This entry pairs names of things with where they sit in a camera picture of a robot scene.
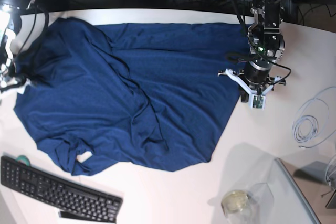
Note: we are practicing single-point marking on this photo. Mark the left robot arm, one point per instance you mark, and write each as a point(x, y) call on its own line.
point(267, 47)

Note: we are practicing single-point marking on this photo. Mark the clear glass jar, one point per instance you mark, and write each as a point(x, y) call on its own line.
point(251, 205)

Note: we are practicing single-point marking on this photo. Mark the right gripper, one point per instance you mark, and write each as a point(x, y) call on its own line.
point(10, 80)

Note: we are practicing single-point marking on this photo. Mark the green tape roll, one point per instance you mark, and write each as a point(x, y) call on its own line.
point(24, 160)

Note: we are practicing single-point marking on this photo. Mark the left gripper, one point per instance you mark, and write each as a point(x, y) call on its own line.
point(254, 82)

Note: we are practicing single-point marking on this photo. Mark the black keyboard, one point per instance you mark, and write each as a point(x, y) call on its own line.
point(76, 200)

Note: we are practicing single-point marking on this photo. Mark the grey metal stand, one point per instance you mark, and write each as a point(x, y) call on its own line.
point(318, 183)

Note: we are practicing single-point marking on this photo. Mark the blue t-shirt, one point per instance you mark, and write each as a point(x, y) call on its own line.
point(148, 94)

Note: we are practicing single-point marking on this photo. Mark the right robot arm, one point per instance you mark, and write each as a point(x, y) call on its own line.
point(11, 24)

